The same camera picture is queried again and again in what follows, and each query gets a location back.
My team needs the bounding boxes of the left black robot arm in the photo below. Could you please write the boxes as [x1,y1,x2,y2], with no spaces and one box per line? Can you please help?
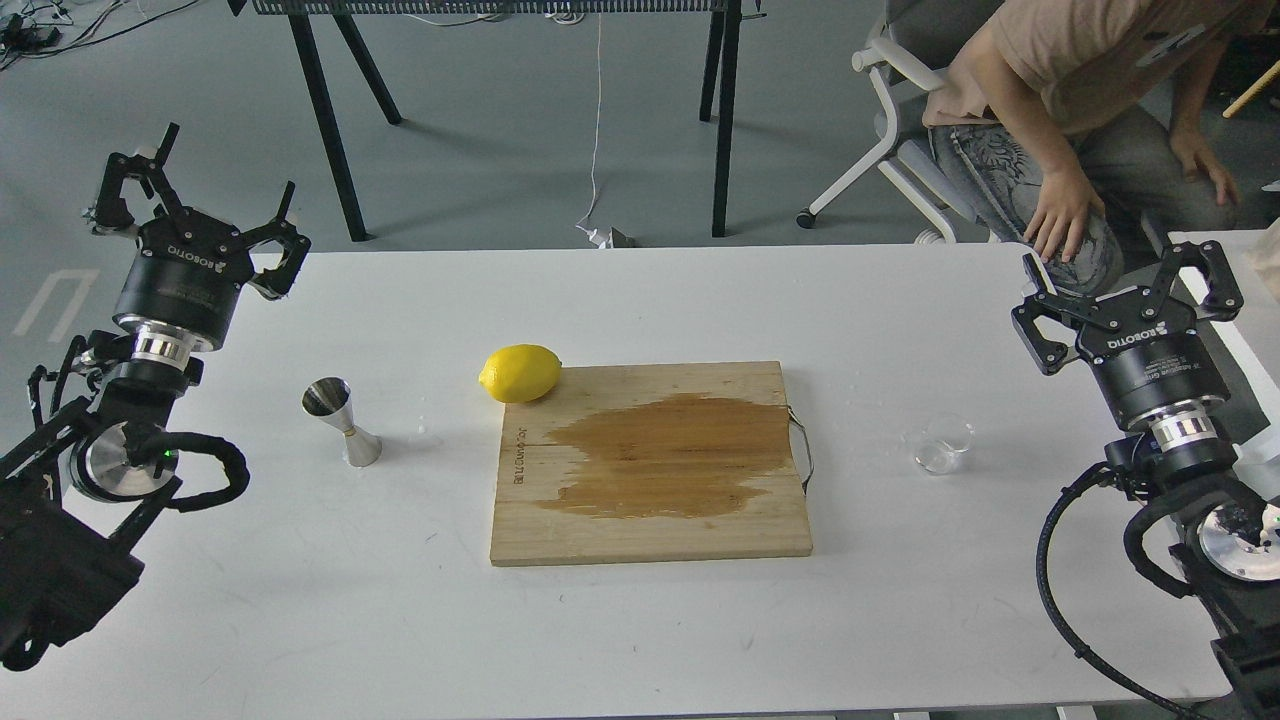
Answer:
[1,124,310,671]

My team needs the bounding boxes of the seated person in brown shirt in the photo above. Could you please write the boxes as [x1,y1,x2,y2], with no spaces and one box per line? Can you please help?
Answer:
[922,1,1275,296]

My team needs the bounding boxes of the black metal table frame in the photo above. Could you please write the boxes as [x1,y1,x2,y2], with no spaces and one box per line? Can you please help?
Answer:
[227,0,769,243]

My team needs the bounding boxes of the person's left hand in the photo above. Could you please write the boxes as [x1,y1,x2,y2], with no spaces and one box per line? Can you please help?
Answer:
[1169,127,1240,206]

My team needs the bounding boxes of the steel double jigger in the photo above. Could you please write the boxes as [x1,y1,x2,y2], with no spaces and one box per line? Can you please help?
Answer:
[301,377,383,468]

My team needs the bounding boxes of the small clear glass cup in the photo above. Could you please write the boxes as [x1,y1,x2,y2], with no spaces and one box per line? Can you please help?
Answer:
[905,413,977,477]

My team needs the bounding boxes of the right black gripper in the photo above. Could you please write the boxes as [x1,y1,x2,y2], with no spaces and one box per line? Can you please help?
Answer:
[1011,242,1244,432]

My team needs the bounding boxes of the cables on floor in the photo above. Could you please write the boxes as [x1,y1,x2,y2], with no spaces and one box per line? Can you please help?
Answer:
[0,0,201,70]

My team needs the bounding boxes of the white office chair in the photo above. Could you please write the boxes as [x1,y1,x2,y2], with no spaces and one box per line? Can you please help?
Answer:
[796,1,1000,245]

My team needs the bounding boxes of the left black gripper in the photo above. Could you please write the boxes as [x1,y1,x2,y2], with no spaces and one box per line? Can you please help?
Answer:
[84,123,311,351]

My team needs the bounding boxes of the wooden cutting board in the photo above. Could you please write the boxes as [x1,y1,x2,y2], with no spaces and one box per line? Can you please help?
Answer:
[489,360,813,568]

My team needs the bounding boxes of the white hanging cable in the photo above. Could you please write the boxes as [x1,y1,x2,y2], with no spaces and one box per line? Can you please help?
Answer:
[573,12,635,249]

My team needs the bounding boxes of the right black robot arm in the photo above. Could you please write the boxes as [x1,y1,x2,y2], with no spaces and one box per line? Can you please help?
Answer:
[1011,242,1279,719]

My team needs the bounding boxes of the person's right hand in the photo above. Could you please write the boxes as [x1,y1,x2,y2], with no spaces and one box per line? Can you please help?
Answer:
[1024,167,1105,264]

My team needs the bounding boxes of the yellow lemon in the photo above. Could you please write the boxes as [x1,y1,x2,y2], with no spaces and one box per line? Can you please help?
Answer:
[477,345,562,404]

